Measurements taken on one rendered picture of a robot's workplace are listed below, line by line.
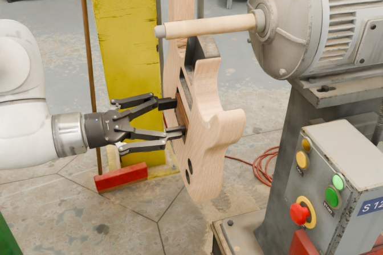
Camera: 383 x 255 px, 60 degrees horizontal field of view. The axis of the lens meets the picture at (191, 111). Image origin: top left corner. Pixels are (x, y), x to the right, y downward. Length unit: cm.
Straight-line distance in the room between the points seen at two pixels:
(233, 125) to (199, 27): 23
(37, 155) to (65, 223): 127
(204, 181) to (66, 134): 29
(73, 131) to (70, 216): 131
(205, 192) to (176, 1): 38
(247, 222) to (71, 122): 99
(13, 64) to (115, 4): 93
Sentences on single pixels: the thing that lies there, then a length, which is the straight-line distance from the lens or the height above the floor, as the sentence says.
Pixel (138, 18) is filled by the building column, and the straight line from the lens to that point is 157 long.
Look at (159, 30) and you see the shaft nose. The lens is 64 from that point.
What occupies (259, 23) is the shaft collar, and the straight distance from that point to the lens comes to 69.
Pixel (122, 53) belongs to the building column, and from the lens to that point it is 162.
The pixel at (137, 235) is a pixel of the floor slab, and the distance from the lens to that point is 182.
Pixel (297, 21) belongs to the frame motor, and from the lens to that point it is 64.
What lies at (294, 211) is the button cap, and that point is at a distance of 67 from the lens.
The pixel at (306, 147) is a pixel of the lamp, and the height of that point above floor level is 111.
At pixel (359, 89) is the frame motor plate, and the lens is 80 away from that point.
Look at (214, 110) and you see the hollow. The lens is 60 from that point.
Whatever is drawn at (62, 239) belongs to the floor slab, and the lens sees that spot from 190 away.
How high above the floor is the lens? 150
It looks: 36 degrees down
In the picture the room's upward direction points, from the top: straight up
